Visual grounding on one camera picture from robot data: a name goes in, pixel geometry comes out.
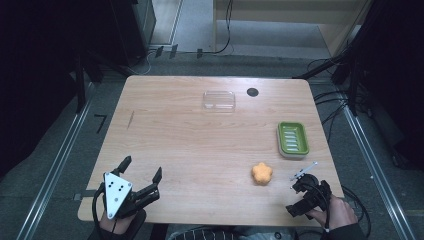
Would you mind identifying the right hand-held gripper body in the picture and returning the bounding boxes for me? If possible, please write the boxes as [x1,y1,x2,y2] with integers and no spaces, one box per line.
[289,161,333,214]

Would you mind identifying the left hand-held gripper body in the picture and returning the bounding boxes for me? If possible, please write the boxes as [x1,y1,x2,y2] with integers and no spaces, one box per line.
[99,171,161,220]

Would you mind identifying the orange flower-shaped soap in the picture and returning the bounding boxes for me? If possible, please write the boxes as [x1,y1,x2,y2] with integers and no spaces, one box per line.
[251,161,274,187]

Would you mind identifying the green soap dish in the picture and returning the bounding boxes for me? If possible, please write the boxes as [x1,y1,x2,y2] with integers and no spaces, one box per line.
[276,120,311,160]

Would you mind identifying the person's left hand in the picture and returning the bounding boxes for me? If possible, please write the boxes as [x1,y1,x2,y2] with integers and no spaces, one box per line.
[99,209,138,235]

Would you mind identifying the person's right hand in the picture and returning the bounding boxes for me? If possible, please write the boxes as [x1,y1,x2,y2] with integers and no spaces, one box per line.
[306,194,360,232]

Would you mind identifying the person's striped clothing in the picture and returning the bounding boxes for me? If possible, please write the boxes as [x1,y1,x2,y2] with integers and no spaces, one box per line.
[165,225,298,240]

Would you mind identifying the black stand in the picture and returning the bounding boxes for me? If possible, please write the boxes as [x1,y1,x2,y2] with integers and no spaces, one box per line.
[73,49,134,115]
[292,29,368,118]

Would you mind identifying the clear plastic container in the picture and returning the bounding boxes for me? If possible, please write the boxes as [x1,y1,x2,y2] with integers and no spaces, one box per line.
[202,90,237,114]

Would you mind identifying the dark cabinet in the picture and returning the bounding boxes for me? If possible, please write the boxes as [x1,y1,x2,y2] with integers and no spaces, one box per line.
[108,0,158,68]

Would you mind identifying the beige wooden furniture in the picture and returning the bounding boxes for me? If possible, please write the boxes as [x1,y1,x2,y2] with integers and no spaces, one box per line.
[212,0,373,58]

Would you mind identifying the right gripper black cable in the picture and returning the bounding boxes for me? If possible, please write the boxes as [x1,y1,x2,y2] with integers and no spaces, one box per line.
[311,182,334,234]

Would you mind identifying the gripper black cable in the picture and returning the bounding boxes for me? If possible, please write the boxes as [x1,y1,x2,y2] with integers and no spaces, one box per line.
[311,182,334,234]
[91,182,107,238]

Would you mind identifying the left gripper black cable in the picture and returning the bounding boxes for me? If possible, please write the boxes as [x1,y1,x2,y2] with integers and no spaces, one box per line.
[91,182,107,238]

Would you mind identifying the metal floor rail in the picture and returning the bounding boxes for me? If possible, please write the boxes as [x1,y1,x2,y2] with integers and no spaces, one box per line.
[14,84,95,240]
[342,104,418,240]

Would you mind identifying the black floor cables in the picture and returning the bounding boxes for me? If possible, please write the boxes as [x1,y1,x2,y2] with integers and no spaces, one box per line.
[306,58,374,143]

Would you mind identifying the black hanging cable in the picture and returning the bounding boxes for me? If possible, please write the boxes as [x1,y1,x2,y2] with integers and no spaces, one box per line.
[181,0,235,56]

